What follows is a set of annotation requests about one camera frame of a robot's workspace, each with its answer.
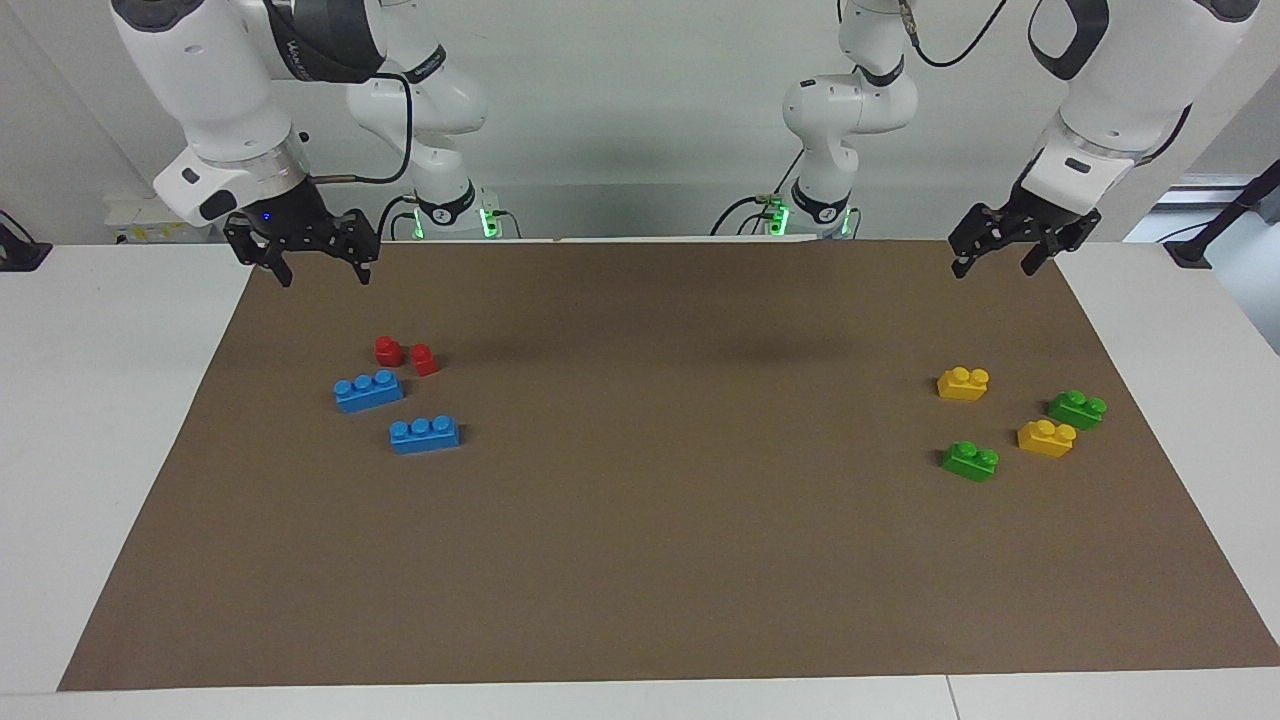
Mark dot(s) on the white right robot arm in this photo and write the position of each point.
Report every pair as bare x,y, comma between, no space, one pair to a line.
200,80

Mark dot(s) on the black table clamp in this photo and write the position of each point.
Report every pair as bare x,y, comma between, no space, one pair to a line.
20,255

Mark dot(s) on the red one-stud toy brick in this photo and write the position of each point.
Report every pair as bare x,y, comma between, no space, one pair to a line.
425,360
388,351

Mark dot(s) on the green two-stud toy brick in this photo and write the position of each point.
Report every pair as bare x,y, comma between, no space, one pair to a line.
1077,410
970,462

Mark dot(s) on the blue three-stud toy brick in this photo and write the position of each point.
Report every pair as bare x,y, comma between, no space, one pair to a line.
368,393
425,436

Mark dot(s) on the yellow two-stud toy brick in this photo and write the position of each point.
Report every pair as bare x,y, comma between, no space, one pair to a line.
963,385
1046,440

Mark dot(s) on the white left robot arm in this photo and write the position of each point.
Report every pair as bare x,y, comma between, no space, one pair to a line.
1130,90

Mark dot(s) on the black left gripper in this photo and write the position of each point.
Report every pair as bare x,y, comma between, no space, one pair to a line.
1045,218

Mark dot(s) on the brown table mat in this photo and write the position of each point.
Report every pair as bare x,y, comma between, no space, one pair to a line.
660,520

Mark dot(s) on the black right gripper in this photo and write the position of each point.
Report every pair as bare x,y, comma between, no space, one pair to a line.
295,222

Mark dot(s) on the black clamp stand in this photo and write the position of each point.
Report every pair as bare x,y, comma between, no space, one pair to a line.
1190,250

